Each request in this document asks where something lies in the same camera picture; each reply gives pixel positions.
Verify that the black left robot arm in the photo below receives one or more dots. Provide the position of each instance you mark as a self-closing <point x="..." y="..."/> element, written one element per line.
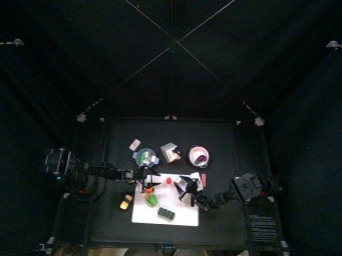
<point x="101" y="171"/>

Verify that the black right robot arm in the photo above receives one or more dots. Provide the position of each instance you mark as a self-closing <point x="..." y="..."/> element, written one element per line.
<point x="248" y="188"/>

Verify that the yellow toy bottle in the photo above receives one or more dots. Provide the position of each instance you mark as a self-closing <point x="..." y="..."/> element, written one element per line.
<point x="126" y="202"/>

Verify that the small orange toy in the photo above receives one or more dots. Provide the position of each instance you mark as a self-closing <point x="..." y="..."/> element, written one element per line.
<point x="149" y="190"/>

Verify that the black pen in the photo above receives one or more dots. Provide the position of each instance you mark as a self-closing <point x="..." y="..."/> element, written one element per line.
<point x="193" y="204"/>

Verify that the red strip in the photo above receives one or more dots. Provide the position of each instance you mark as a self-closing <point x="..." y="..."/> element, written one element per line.
<point x="204" y="180"/>

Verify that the small red toy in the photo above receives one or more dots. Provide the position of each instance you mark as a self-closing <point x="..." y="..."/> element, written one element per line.
<point x="169" y="180"/>

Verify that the green toy in bowl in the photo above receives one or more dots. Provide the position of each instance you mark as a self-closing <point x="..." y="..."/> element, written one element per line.
<point x="144" y="158"/>

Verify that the white rectangular mat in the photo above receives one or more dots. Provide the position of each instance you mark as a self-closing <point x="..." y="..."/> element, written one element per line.
<point x="165" y="206"/>

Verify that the purple toy eggplant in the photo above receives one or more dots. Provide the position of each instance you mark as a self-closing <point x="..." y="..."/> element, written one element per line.
<point x="201" y="159"/>

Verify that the grey white box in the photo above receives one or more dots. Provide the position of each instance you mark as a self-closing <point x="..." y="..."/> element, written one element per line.
<point x="170" y="152"/>

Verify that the dark green block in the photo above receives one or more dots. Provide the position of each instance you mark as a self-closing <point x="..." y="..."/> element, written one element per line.
<point x="166" y="213"/>

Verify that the pink bowl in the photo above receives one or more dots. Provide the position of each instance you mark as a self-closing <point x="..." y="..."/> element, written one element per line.
<point x="198" y="156"/>

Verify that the small pink box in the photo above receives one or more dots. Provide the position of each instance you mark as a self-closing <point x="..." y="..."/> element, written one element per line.
<point x="134" y="144"/>

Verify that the grey frame middle bracket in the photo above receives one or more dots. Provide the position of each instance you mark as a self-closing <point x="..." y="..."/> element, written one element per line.
<point x="170" y="117"/>

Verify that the grey frame corner bracket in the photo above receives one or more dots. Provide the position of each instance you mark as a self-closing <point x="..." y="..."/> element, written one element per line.
<point x="333" y="44"/>
<point x="260" y="121"/>
<point x="81" y="117"/>
<point x="18" y="42"/>

